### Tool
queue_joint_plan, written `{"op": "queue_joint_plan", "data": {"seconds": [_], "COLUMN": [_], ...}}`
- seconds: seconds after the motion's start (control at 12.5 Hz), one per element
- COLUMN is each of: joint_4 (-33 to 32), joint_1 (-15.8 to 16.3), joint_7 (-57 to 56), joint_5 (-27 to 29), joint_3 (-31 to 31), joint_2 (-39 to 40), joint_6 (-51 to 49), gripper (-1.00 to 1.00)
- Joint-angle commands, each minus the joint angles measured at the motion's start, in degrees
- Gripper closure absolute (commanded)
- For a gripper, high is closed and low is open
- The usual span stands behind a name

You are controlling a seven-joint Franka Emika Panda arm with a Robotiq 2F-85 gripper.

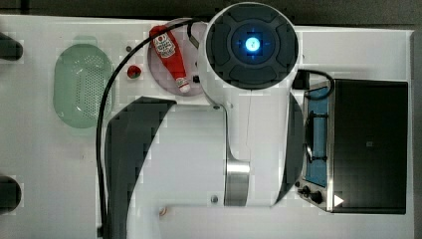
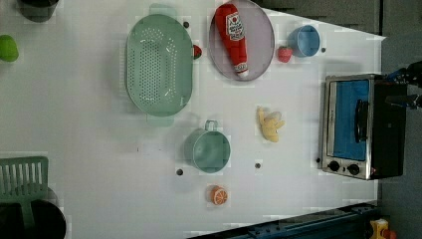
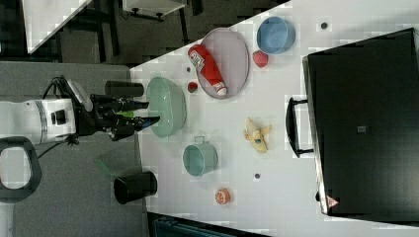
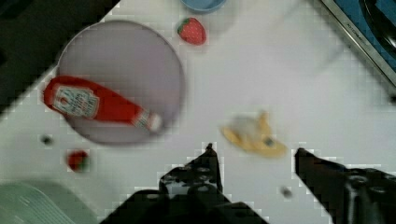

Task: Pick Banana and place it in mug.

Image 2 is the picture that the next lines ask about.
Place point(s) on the red plush ketchup bottle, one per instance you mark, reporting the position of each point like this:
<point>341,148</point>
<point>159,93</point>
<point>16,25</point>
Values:
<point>233,36</point>

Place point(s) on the green mug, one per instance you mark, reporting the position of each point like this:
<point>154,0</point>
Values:
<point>207,148</point>

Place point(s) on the yellow plush banana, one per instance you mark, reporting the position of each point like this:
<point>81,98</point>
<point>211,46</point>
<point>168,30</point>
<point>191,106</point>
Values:
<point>270,124</point>

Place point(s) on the blue bowl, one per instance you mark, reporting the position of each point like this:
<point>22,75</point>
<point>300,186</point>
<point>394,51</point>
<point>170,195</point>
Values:
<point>304,41</point>

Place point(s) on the black silver toaster oven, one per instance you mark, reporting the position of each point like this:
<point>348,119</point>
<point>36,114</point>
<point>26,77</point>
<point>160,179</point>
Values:
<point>363,131</point>

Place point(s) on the black cylinder post bottom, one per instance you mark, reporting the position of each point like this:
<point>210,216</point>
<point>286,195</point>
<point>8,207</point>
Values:
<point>50,222</point>

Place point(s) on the pink plush strawberry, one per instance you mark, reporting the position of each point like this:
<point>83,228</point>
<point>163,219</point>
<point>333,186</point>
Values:
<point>285,54</point>

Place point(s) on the green plastic colander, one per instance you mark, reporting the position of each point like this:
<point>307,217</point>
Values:
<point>159,65</point>

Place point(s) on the lime green object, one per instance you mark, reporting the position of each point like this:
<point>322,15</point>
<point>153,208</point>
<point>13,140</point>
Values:
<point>8,49</point>

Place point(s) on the grey round plate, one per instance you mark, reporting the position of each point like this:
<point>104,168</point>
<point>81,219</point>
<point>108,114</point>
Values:
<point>260,42</point>

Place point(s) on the yellow red toy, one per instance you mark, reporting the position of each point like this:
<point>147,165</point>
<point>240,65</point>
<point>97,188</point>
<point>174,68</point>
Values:
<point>381,230</point>

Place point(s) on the orange slice toy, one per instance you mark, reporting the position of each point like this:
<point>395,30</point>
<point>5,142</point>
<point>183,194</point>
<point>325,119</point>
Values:
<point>218,195</point>

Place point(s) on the blue metal frame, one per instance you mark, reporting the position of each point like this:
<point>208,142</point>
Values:
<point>349,222</point>

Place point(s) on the green dish rack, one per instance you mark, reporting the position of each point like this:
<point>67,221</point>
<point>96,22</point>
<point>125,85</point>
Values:
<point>24,180</point>

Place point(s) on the small red green strawberry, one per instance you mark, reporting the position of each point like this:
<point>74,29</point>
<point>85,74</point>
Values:
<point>197,52</point>

